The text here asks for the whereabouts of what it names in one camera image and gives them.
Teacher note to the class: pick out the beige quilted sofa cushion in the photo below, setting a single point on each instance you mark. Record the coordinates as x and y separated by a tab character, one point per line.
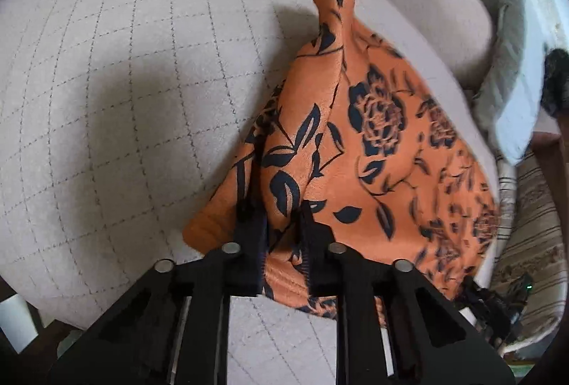
146	100

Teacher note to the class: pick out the orange black floral garment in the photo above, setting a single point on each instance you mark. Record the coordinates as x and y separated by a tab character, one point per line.
369	154

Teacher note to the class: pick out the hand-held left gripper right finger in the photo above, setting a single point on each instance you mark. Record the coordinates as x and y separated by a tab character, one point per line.
316	265

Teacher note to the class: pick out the beige striped cushion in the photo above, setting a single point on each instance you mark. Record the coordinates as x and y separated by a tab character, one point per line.
533	225

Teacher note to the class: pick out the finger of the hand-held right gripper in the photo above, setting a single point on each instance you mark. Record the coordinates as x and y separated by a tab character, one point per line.
473	300

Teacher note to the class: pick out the dark furry cloth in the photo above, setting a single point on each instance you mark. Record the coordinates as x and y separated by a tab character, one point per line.
555	78

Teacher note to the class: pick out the grey white pillow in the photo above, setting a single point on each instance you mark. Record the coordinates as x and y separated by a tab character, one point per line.
511	74

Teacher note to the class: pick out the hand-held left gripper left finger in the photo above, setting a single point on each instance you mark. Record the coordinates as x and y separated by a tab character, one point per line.
250	265

